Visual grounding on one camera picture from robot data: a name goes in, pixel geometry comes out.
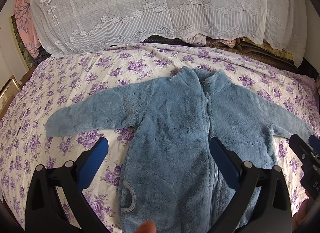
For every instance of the person's right hand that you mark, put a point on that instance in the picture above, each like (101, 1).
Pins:
(300, 215)

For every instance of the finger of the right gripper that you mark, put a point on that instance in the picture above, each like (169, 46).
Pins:
(301, 149)
(314, 143)

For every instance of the white lace cover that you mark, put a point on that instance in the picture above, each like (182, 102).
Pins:
(84, 26)

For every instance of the pink floral cloth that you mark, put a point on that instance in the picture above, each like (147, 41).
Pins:
(25, 26)

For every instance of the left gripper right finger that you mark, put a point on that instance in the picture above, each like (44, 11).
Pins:
(272, 211)

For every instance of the purple floral bed sheet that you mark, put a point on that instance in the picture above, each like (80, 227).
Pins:
(60, 82)

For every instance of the blue fleece baby jacket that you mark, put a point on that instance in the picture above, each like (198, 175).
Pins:
(169, 175)

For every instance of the stacked bedding under lace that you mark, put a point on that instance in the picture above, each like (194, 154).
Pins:
(284, 59)

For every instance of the person's left hand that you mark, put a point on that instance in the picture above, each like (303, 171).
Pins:
(146, 227)

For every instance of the wooden picture frame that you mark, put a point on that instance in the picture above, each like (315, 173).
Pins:
(8, 93)

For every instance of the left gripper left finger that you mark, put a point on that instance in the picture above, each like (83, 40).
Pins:
(44, 211)

